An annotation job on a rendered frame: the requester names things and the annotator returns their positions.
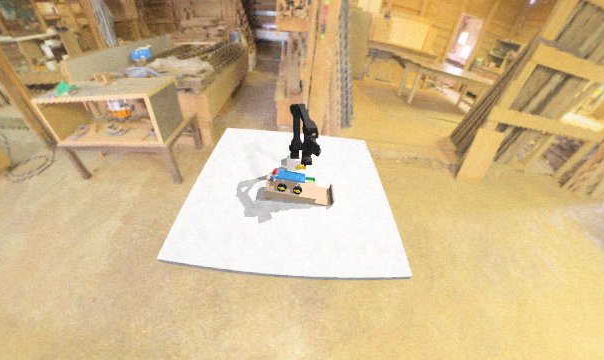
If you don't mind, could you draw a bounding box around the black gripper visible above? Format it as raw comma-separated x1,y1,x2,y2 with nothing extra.
301,144,312,166

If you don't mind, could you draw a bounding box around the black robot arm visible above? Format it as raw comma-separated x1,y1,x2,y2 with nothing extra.
289,104,321,159

